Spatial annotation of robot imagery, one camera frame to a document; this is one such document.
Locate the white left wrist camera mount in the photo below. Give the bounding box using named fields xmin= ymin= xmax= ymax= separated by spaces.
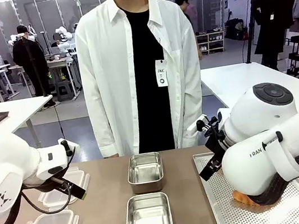
xmin=56 ymin=135 xmax=81 ymax=158

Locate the steel rectangular container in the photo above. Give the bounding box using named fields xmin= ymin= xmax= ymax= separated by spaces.
xmin=124 ymin=150 xmax=167 ymax=196
xmin=119 ymin=190 xmax=174 ymax=224

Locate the reddish pointed bread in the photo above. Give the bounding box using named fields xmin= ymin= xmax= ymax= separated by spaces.
xmin=231 ymin=184 xmax=267 ymax=211

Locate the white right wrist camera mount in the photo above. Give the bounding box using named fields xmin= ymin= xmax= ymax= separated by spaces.
xmin=184 ymin=113 xmax=211 ymax=140

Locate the black right arm cable sleeve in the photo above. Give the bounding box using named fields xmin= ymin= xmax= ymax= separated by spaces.
xmin=242 ymin=150 xmax=299 ymax=211

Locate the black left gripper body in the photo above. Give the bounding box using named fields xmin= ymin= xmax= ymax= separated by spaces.
xmin=22 ymin=164 xmax=76 ymax=196

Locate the standing person in black cap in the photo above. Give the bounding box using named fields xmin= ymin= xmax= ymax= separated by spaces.
xmin=7 ymin=20 xmax=57 ymax=112

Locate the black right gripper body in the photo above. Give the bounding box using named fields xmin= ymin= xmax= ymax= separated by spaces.
xmin=201 ymin=118 xmax=232 ymax=163

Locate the person in white shirt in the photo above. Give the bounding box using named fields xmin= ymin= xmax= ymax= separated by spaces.
xmin=68 ymin=0 xmax=214 ymax=163

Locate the black stand with white top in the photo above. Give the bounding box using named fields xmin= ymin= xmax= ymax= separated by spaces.
xmin=236 ymin=0 xmax=269 ymax=65

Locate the black step stool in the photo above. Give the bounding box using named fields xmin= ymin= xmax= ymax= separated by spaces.
xmin=53 ymin=80 xmax=76 ymax=103

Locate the white side table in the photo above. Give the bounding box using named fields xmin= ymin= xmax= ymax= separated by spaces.
xmin=0 ymin=93 xmax=61 ymax=155

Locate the black bags pile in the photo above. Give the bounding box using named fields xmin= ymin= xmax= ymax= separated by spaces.
xmin=223 ymin=16 xmax=250 ymax=44

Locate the perforated metal baking tray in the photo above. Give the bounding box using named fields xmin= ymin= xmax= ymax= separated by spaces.
xmin=192 ymin=138 xmax=299 ymax=224

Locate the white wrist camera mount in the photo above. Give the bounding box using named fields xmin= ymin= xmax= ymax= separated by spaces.
xmin=184 ymin=113 xmax=211 ymax=140
xmin=56 ymin=135 xmax=81 ymax=158

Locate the person in pink top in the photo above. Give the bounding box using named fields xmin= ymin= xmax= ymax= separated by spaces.
xmin=174 ymin=0 xmax=206 ymax=62

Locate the white shoe shelf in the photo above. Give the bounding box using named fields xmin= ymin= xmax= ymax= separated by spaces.
xmin=195 ymin=29 xmax=228 ymax=56

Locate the white hanging name tag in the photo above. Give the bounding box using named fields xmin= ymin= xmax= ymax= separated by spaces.
xmin=154 ymin=58 xmax=169 ymax=88

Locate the figure in long black coat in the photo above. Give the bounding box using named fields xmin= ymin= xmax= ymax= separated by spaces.
xmin=245 ymin=0 xmax=299 ymax=74

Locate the empty steel rectangular container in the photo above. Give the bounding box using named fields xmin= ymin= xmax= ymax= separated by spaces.
xmin=124 ymin=150 xmax=167 ymax=196

